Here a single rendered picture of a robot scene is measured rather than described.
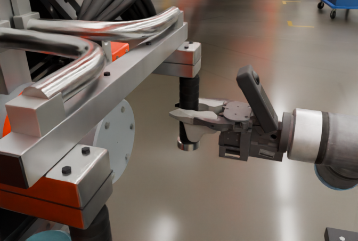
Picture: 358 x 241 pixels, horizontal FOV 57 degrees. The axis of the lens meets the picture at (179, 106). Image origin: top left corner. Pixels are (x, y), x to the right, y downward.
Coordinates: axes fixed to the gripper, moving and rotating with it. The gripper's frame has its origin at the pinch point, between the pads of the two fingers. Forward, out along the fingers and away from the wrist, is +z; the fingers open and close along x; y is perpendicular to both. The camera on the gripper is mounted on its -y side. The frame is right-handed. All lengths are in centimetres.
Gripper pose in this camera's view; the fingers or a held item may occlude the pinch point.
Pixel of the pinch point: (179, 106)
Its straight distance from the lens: 61.6
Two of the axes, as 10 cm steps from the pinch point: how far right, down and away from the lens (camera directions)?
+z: -9.6, -1.4, 2.6
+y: 0.0, 8.9, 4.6
